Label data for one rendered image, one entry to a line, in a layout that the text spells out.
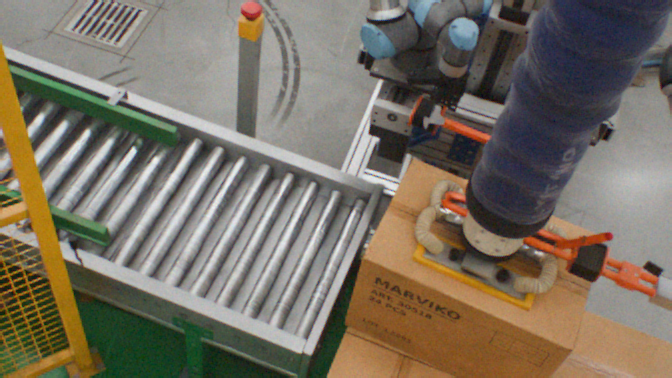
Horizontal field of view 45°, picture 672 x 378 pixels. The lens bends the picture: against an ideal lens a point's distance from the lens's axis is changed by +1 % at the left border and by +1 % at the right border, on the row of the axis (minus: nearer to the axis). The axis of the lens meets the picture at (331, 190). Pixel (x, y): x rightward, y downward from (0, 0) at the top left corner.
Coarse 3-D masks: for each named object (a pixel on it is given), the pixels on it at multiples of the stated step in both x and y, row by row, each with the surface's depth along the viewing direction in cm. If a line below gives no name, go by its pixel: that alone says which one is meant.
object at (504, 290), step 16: (416, 256) 221; (432, 256) 221; (448, 256) 221; (464, 256) 222; (448, 272) 219; (464, 272) 219; (496, 272) 220; (512, 272) 221; (480, 288) 218; (496, 288) 217; (512, 288) 218; (528, 304) 216
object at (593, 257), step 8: (576, 248) 211; (584, 248) 213; (592, 248) 213; (600, 248) 214; (608, 248) 213; (576, 256) 211; (584, 256) 212; (592, 256) 212; (600, 256) 212; (608, 256) 211; (568, 264) 212; (576, 264) 209; (584, 264) 209; (592, 264) 210; (600, 264) 211; (568, 272) 213; (576, 272) 212; (584, 272) 211; (592, 272) 209; (600, 272) 209; (592, 280) 211
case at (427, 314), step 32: (416, 160) 243; (416, 192) 236; (384, 224) 228; (384, 256) 222; (384, 288) 228; (416, 288) 221; (448, 288) 218; (576, 288) 223; (352, 320) 249; (384, 320) 240; (416, 320) 233; (448, 320) 226; (480, 320) 219; (512, 320) 214; (544, 320) 216; (576, 320) 217; (416, 352) 246; (448, 352) 238; (480, 352) 231; (512, 352) 224; (544, 352) 217
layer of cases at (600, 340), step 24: (360, 336) 251; (600, 336) 261; (624, 336) 262; (648, 336) 263; (336, 360) 245; (360, 360) 246; (384, 360) 247; (408, 360) 248; (576, 360) 255; (600, 360) 256; (624, 360) 257; (648, 360) 258
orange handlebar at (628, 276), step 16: (448, 128) 236; (464, 128) 234; (448, 192) 220; (448, 208) 218; (464, 208) 217; (528, 240) 214; (560, 240) 215; (560, 256) 213; (608, 272) 210; (624, 272) 210; (640, 272) 211; (640, 288) 209
